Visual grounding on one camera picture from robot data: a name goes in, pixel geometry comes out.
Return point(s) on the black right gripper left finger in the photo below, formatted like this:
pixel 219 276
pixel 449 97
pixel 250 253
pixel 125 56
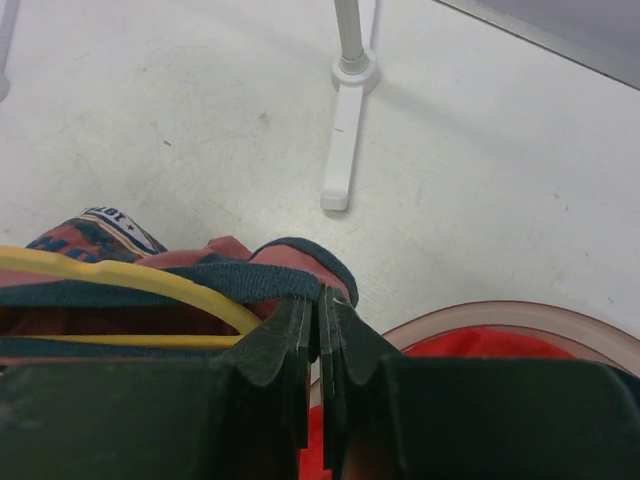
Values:
pixel 238 415

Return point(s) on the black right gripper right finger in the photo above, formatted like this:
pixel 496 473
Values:
pixel 464 418

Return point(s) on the maroon tank top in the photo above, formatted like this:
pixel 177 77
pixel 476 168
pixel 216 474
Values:
pixel 285 268

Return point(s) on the red garment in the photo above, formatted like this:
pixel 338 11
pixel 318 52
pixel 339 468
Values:
pixel 468 342

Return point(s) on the pink laundry basket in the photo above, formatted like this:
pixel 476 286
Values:
pixel 578 334

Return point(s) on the white clothes rack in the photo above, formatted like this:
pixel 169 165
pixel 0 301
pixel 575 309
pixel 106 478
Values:
pixel 182 99

